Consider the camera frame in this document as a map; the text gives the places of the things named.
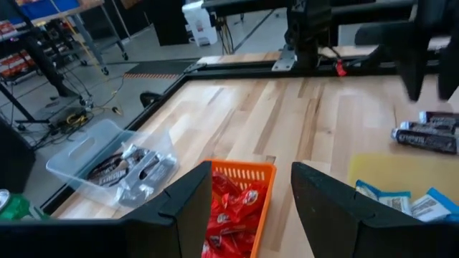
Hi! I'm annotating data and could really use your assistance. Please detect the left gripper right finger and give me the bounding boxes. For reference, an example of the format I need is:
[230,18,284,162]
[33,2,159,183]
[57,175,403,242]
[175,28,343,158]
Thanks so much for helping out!
[290,161,459,258]

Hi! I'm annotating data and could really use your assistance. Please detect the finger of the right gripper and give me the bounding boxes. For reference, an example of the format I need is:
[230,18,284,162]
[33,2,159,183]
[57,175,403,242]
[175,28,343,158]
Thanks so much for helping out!
[354,20,433,102]
[437,35,459,100]

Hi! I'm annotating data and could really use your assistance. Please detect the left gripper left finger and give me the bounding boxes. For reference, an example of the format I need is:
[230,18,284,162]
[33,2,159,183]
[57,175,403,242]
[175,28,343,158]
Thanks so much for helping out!
[0,161,212,258]

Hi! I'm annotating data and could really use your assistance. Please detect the blue white candy bar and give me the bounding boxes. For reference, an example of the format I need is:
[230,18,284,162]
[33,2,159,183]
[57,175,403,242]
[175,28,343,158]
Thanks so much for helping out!
[354,179,413,216]
[410,186,459,223]

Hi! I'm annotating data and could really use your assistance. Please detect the red KitKat candy bar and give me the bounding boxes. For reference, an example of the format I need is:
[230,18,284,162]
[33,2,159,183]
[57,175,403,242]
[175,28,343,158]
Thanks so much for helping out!
[211,171,240,204]
[200,232,254,258]
[206,211,254,239]
[232,181,269,216]

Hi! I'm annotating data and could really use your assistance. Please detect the yellow translucent plastic bin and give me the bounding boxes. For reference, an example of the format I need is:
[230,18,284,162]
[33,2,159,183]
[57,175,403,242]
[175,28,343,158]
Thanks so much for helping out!
[346,153,459,225]

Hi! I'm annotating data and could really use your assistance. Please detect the green Sprite can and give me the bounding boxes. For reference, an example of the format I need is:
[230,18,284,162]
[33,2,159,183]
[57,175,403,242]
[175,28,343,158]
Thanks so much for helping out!
[0,188,50,221]

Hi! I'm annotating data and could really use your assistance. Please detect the clear plastic bin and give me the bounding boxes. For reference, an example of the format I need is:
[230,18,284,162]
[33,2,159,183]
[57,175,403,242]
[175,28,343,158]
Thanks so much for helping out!
[45,118,180,210]

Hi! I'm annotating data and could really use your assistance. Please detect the orange plastic basket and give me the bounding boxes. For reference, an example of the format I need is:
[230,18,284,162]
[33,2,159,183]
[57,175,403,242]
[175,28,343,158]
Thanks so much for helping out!
[200,159,278,258]

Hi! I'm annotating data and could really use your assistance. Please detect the dark grey desk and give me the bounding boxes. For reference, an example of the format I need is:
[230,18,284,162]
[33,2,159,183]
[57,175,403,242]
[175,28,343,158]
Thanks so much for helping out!
[201,0,417,17]

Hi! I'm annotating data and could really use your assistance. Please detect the black mat orange edge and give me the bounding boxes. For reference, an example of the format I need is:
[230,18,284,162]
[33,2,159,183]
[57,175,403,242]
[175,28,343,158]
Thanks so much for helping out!
[123,59,197,81]

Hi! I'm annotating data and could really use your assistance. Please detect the black stand pole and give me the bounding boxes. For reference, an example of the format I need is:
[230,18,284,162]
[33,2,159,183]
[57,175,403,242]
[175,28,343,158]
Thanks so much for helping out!
[0,32,90,126]

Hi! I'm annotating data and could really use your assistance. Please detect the white plastic bin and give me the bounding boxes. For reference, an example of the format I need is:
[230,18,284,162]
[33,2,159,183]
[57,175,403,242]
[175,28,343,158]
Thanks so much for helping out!
[181,1,219,47]

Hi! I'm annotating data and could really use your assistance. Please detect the black cabinet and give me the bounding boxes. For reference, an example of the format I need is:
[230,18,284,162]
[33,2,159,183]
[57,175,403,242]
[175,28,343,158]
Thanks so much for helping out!
[145,0,191,47]

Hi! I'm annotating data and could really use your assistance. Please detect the wheeled table blue top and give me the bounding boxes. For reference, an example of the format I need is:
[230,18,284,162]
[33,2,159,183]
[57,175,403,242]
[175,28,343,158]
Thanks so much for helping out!
[0,0,131,78]

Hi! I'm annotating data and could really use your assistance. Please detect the yellow floor cable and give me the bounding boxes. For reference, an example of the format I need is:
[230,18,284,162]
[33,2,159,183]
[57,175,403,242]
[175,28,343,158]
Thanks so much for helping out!
[49,0,125,126]

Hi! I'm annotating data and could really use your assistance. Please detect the silver arm base bracket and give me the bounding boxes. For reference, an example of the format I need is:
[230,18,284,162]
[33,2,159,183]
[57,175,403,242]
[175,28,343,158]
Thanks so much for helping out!
[271,44,297,72]

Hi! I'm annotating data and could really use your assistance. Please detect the black frame clamp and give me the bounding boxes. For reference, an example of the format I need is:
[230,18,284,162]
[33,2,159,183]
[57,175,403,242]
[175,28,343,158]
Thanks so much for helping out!
[138,91,163,109]

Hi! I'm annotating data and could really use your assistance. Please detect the black aluminium table frame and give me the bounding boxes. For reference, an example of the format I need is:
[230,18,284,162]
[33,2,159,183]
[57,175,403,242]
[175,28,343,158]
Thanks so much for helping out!
[42,57,459,216]

